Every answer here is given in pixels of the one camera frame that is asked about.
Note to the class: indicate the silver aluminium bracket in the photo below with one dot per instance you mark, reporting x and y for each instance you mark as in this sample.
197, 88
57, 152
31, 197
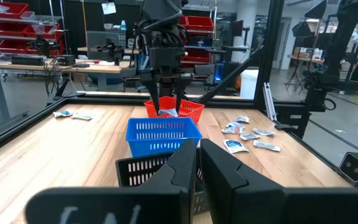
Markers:
270, 102

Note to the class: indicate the white packet blue print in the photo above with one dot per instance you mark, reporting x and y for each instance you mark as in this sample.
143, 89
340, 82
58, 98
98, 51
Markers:
235, 146

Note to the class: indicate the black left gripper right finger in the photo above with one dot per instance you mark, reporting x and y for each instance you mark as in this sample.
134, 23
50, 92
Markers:
259, 205

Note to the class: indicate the grey computer monitor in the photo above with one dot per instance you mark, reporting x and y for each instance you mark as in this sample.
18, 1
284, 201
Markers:
95, 46

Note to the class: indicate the silver shelving rack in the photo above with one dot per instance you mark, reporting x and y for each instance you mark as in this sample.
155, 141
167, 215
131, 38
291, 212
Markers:
61, 18

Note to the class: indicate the black computer tower blue glow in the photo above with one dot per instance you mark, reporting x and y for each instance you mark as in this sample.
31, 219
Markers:
218, 73

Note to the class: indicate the small black desktop robot arm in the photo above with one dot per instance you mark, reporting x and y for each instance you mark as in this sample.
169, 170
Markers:
112, 51
42, 45

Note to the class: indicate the small blue white packet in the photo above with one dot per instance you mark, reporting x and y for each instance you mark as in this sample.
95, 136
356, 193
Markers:
235, 124

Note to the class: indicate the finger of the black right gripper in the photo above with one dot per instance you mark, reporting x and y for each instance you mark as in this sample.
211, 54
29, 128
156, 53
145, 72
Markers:
180, 93
153, 93

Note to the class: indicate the black camera crane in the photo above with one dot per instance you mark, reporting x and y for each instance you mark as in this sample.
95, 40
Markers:
337, 46

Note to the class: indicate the blue plastic basket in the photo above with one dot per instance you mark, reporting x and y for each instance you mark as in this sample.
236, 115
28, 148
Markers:
191, 132

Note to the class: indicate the black plastic basket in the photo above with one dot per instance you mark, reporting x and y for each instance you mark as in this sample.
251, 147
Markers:
135, 158

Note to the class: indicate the red storage bin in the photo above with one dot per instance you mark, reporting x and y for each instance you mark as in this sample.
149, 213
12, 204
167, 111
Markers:
47, 31
197, 57
11, 48
9, 30
9, 11
200, 23

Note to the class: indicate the wooden top workbench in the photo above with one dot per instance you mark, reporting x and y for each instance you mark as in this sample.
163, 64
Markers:
42, 68

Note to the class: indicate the white paper sign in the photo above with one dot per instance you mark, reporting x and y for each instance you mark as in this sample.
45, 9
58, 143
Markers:
108, 8

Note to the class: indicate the black studio lamp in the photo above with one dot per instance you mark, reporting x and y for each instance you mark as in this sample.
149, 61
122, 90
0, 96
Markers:
301, 29

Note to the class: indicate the red plastic basket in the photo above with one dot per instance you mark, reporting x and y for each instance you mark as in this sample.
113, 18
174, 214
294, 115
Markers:
194, 110

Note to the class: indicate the narrow white packet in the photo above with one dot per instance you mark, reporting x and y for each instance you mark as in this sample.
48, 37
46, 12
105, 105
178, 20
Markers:
249, 136
263, 132
266, 146

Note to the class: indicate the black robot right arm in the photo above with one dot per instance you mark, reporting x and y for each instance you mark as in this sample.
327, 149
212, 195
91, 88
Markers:
160, 18

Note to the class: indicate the black aluminium table frame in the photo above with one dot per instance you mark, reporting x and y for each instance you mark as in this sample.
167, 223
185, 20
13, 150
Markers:
104, 101

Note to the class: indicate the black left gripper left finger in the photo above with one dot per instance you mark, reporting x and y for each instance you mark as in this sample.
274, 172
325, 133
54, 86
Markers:
166, 202

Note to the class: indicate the white cylindrical bin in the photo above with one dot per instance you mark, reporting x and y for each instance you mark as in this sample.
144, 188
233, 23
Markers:
250, 85

